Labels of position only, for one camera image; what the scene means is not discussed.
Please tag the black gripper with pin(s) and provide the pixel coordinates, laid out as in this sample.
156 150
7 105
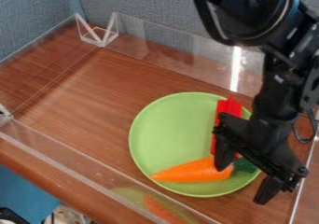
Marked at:
261 140

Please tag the orange toy carrot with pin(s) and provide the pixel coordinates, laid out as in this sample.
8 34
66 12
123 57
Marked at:
202 170

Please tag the green plate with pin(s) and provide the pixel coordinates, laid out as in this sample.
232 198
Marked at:
170 134

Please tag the clear acrylic corner bracket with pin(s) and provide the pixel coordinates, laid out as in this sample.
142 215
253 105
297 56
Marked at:
95 35

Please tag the red toy block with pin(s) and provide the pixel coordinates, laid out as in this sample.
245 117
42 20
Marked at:
228 106

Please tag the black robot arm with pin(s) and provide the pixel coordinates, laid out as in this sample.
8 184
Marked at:
283 28

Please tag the clear acrylic enclosure wall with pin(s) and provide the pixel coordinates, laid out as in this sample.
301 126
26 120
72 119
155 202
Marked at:
70 98

